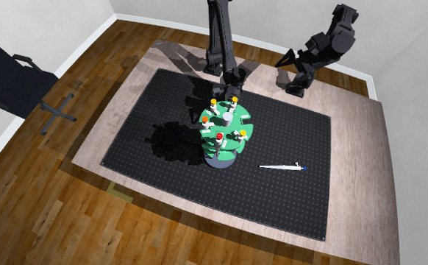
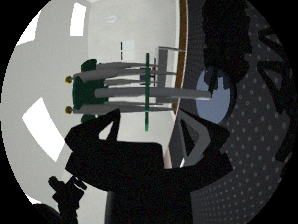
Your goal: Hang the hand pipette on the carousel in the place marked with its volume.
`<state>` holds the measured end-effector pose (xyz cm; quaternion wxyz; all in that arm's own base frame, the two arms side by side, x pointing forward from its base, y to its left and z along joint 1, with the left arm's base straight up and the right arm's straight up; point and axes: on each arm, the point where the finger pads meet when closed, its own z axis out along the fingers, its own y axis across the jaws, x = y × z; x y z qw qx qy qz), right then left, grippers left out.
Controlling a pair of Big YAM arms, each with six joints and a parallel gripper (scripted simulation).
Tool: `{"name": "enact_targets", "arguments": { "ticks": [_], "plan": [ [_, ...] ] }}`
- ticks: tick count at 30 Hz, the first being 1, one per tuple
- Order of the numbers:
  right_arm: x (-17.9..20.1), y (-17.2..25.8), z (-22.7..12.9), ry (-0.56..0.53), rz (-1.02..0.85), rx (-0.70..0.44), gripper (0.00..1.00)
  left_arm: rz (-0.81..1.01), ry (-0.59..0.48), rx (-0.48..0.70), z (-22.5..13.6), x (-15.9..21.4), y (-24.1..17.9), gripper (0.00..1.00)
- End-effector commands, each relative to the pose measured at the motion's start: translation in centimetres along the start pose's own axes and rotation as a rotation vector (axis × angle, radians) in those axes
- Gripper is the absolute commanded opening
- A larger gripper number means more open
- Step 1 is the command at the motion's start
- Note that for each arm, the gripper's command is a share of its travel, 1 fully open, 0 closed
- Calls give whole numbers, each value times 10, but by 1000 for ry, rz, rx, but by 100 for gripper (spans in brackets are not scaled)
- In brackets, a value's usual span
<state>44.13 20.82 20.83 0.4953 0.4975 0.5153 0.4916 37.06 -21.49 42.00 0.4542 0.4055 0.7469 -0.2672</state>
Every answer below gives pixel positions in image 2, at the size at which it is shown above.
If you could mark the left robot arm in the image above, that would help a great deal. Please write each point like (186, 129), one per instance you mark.
(58, 185)

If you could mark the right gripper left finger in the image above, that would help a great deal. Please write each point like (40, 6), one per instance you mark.
(92, 128)

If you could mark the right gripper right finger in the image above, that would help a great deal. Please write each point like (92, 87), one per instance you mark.
(212, 136)

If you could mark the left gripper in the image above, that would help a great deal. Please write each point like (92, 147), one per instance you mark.
(70, 193)

